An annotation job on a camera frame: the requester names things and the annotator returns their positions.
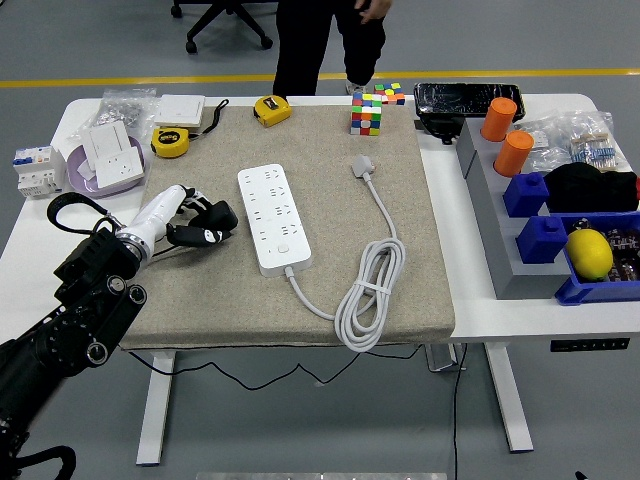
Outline person's left hand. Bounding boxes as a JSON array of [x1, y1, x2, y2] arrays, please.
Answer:
[[357, 0, 394, 25]]

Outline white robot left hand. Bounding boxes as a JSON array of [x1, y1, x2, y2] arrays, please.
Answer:
[[124, 183, 233, 248]]

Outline white power strip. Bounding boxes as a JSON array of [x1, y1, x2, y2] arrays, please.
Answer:
[[236, 164, 315, 279]]

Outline black adapter cord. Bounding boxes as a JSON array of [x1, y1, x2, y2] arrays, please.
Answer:
[[124, 242, 422, 392]]

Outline purple bowl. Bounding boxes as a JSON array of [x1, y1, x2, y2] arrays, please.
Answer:
[[66, 135, 147, 200]]

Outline person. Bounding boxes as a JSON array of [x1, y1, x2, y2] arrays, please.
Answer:
[[272, 0, 389, 99]]

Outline small Rubik's cube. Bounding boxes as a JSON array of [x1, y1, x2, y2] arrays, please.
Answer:
[[373, 82, 407, 107]]

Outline white table leg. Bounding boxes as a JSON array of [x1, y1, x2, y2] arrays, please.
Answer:
[[135, 351, 177, 467], [483, 343, 535, 455]]

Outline clear bag of screws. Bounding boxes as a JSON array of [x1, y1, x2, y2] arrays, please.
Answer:
[[67, 88, 160, 141]]

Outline large Rubik's cube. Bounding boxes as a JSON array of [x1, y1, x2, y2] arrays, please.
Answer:
[[349, 93, 384, 137]]

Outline grey-brown mat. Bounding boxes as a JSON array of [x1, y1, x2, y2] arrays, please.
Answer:
[[119, 104, 457, 351]]

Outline white circuit breaker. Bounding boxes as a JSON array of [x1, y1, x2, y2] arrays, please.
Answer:
[[13, 145, 68, 201]]

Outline black plastic-wrapped tray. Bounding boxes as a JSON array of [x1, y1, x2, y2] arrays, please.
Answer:
[[413, 82, 527, 124]]

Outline black table control panel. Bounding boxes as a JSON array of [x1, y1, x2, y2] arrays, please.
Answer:
[[549, 338, 631, 354]]

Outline black plastic holder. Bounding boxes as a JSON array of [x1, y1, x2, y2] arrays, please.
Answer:
[[416, 113, 466, 146]]

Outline orange cylinder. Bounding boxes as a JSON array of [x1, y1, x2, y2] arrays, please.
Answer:
[[480, 97, 518, 143], [493, 130, 536, 179]]

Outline black office chair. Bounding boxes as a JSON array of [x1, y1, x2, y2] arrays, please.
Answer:
[[170, 0, 275, 55]]

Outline blue plastic bin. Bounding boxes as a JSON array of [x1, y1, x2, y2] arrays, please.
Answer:
[[553, 210, 640, 307]]

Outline clear plastic bag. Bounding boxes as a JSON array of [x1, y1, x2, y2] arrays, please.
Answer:
[[517, 117, 576, 175]]

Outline yellow lemon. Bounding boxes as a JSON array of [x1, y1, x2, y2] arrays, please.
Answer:
[[565, 229, 615, 282]]

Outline dark electronic parts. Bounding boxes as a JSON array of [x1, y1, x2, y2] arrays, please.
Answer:
[[599, 227, 640, 282]]

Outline blue block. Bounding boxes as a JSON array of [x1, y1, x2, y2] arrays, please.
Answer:
[[515, 215, 570, 266], [502, 172, 551, 219]]

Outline grey stepped stand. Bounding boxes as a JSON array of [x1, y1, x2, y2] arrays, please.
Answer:
[[455, 118, 576, 301]]

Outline clear bag of resistors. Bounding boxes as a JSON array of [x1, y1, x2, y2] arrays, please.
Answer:
[[568, 111, 633, 174]]

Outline black cloth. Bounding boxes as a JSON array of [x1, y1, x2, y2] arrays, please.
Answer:
[[543, 162, 640, 215]]

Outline white wall socket panel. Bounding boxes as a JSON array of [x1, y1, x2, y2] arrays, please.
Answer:
[[94, 146, 147, 190]]

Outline yellow tape measure with lanyard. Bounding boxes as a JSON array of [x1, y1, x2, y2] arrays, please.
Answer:
[[150, 98, 230, 160]]

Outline white blank switch plate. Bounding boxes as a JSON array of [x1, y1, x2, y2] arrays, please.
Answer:
[[81, 122, 135, 169]]

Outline white switch box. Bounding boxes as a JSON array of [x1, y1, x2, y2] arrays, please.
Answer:
[[152, 93, 206, 130]]

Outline black hanging cable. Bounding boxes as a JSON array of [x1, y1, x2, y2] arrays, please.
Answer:
[[451, 344, 469, 480]]

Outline white power strip cord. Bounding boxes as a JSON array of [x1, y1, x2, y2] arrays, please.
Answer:
[[284, 154, 407, 354]]

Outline metal under-table bracket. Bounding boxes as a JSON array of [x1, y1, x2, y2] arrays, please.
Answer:
[[424, 343, 467, 373]]

